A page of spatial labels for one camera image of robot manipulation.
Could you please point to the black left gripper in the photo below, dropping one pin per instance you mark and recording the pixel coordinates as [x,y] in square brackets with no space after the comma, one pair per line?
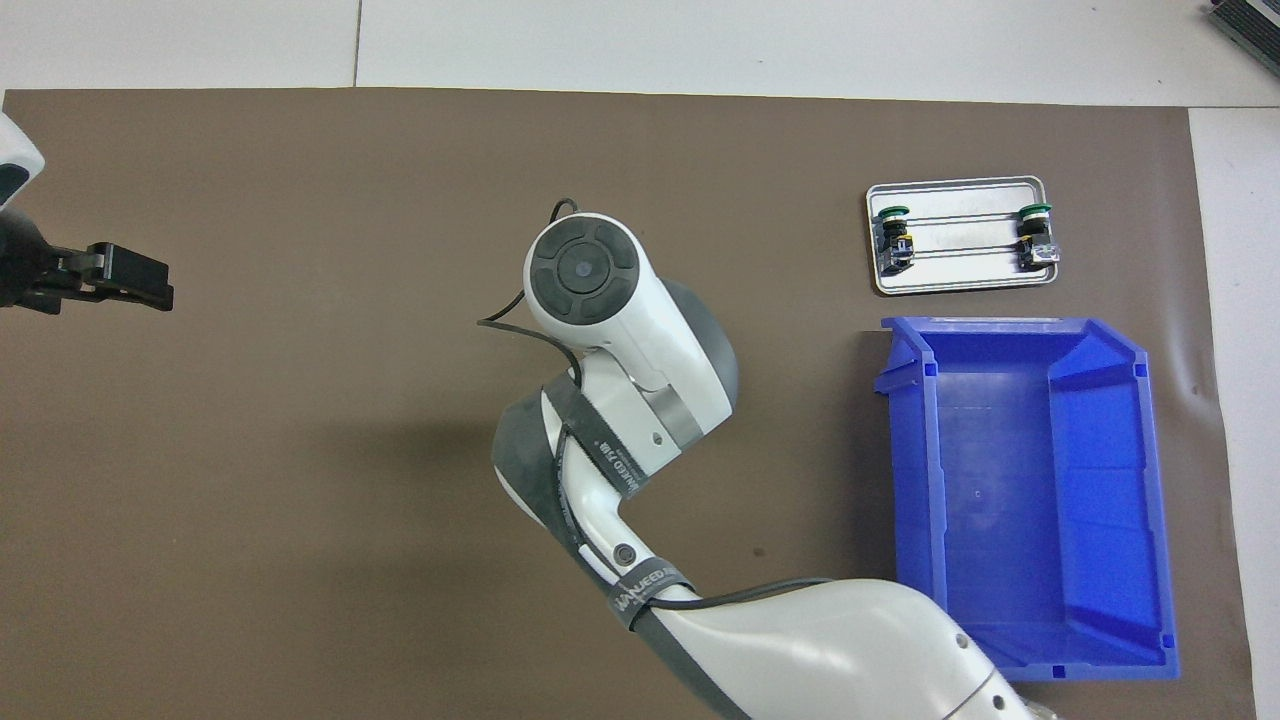
[18,255]

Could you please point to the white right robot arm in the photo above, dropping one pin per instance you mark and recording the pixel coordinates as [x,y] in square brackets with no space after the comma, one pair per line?
[800,650]

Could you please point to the brown table mat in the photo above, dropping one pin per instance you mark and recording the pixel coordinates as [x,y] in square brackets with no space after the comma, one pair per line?
[300,500]

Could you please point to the thin metal rod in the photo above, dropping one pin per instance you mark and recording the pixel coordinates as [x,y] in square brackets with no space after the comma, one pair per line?
[960,252]
[960,216]

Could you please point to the grey metal tray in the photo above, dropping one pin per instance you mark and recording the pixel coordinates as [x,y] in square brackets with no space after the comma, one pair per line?
[965,280]

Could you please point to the blue plastic storage bin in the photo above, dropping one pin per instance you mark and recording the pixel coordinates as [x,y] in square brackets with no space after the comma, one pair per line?
[1000,480]

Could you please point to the green push button switch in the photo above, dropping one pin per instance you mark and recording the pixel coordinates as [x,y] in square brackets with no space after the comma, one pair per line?
[895,245]
[1037,240]

